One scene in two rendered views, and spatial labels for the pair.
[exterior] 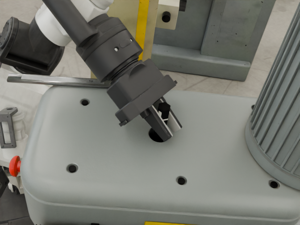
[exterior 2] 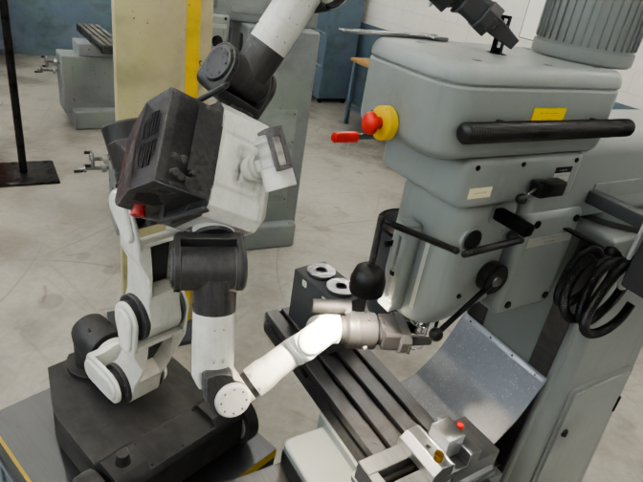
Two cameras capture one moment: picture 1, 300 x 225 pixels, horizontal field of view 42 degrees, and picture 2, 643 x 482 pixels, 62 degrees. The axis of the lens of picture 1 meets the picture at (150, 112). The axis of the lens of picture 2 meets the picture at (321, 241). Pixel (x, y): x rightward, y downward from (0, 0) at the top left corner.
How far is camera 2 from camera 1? 0.91 m
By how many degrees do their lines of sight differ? 29
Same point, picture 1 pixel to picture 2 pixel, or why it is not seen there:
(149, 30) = not seen: hidden behind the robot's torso
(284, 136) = (599, 14)
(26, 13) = not seen: outside the picture
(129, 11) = not seen: hidden behind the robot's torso
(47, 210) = (471, 102)
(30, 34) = (250, 57)
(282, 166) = (599, 47)
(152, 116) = (500, 25)
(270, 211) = (609, 79)
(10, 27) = (229, 49)
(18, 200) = (123, 418)
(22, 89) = (251, 124)
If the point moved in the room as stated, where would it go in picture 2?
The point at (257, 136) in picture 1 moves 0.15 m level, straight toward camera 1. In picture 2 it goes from (565, 39) to (603, 52)
